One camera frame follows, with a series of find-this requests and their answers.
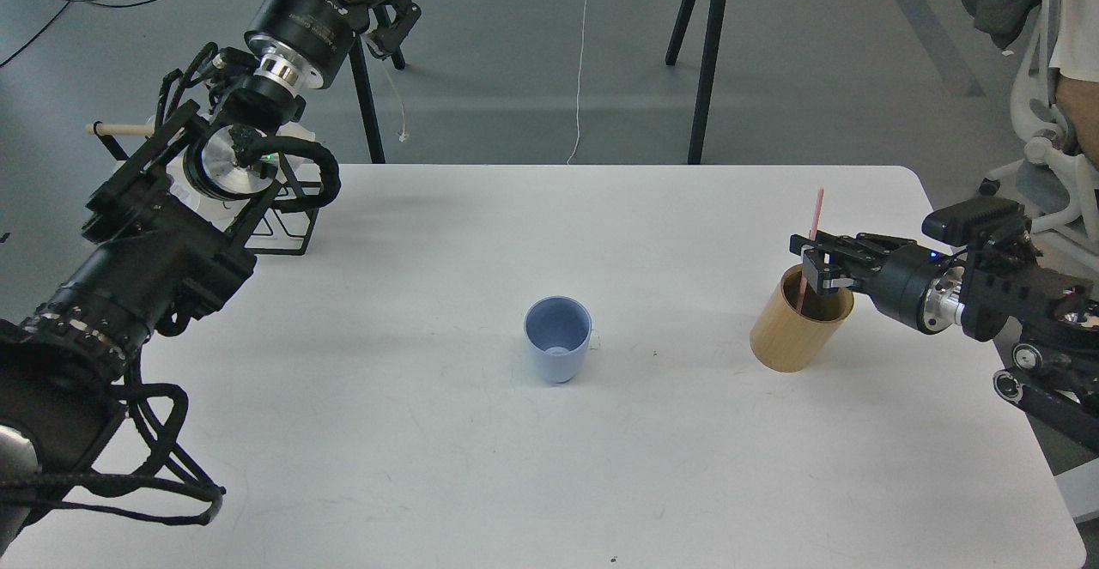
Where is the light blue plastic cup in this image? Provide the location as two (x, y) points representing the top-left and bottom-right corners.
(523, 295), (592, 383)

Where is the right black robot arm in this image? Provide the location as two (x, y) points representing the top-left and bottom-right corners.
(790, 233), (1098, 451)

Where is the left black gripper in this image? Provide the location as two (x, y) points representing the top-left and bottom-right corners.
(245, 0), (422, 88)

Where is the pink chopstick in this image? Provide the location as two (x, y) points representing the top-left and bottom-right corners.
(793, 187), (825, 315)

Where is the white hanging cord with plug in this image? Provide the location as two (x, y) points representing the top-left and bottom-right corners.
(348, 0), (411, 143)

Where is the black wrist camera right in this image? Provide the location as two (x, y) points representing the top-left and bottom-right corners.
(921, 196), (1031, 249)

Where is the bamboo cylindrical holder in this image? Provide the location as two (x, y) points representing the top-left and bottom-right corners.
(750, 265), (854, 373)

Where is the white mug on rack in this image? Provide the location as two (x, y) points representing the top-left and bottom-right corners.
(166, 124), (307, 222)

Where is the black wire cup rack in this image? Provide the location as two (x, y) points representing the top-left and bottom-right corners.
(85, 122), (319, 256)

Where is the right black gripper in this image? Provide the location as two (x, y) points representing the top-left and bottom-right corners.
(790, 233), (962, 335)

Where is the white office chair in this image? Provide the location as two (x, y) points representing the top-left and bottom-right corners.
(962, 0), (1096, 255)

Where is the white hanging cable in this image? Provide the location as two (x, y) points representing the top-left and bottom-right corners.
(567, 0), (592, 166)

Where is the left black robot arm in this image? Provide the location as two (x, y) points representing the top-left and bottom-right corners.
(3, 0), (422, 547)

